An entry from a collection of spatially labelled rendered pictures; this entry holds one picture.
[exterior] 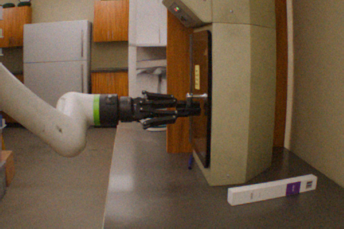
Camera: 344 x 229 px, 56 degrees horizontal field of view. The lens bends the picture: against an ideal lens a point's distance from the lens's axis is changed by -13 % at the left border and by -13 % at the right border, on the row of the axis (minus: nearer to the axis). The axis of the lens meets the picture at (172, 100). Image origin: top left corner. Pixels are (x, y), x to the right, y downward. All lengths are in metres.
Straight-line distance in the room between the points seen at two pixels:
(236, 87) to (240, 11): 0.22
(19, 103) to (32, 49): 5.20
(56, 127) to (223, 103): 0.46
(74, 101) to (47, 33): 5.02
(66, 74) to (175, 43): 4.70
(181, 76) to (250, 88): 0.40
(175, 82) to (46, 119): 0.60
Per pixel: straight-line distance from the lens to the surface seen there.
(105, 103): 1.06
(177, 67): 1.37
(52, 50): 6.02
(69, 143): 0.96
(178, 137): 1.41
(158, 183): 1.11
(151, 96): 1.12
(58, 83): 6.03
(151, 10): 2.39
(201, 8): 1.01
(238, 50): 1.03
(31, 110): 0.93
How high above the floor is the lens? 1.34
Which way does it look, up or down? 8 degrees down
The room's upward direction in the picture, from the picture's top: straight up
